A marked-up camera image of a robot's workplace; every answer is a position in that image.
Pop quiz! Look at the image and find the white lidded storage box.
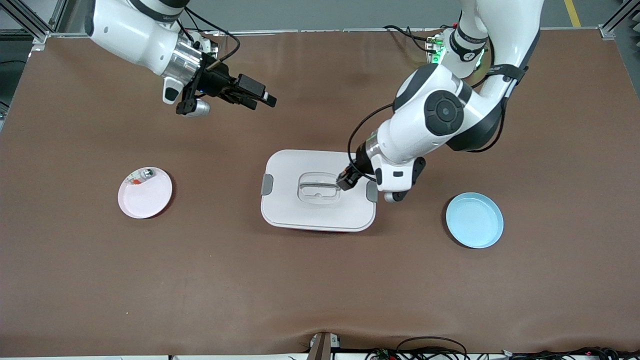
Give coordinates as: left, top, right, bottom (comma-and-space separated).
260, 149, 379, 233

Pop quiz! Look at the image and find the brown table mat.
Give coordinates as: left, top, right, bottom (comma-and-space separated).
0, 29, 640, 358

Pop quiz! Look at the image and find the light blue round plate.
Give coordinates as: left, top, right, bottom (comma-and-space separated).
445, 192, 505, 249

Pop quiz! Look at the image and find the pink round plate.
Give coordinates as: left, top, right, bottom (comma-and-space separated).
117, 166, 174, 220

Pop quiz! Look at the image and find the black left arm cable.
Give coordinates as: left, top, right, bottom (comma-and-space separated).
347, 102, 396, 183

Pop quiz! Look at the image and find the grey box lid handle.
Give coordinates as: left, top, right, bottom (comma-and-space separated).
298, 182, 342, 194

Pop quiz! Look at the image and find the white circuit breaker switch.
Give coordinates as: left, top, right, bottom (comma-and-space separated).
126, 168, 157, 186

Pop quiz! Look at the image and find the black cable at arm base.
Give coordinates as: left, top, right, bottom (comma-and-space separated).
382, 24, 441, 54

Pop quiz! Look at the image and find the table edge mounting bracket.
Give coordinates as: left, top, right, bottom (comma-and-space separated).
306, 332, 342, 360

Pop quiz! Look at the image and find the black cable bundle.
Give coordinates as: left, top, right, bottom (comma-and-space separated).
365, 336, 640, 360

